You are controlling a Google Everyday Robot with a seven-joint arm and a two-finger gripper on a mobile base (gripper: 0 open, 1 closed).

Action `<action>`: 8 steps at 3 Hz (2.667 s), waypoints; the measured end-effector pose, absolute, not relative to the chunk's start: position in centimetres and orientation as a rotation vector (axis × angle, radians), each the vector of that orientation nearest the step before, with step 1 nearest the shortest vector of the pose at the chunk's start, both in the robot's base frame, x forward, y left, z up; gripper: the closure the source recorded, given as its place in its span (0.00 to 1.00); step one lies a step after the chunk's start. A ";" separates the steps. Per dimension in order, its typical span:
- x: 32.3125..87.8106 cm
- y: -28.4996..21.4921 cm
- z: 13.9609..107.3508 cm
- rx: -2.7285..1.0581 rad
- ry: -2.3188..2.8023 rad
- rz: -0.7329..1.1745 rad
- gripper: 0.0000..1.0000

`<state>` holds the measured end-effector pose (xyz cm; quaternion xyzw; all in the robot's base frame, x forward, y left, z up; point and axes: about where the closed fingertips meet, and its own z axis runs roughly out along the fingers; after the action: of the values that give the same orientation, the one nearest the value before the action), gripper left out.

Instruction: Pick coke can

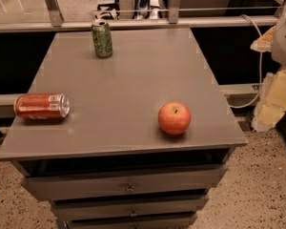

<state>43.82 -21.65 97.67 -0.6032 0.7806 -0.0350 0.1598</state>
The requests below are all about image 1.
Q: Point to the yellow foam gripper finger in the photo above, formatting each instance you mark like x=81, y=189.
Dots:
x=271, y=106
x=264, y=42

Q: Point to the red coke can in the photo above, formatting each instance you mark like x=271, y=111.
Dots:
x=42, y=106

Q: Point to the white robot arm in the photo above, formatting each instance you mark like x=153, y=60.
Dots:
x=278, y=52

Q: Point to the green soda can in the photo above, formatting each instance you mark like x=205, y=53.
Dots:
x=102, y=38

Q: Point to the red apple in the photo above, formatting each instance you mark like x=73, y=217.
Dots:
x=174, y=118

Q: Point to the black office chair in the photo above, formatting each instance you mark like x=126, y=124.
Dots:
x=108, y=10

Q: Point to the grey drawer cabinet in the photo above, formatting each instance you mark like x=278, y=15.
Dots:
x=108, y=165

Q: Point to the metal railing frame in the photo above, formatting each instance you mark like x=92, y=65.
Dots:
x=78, y=15

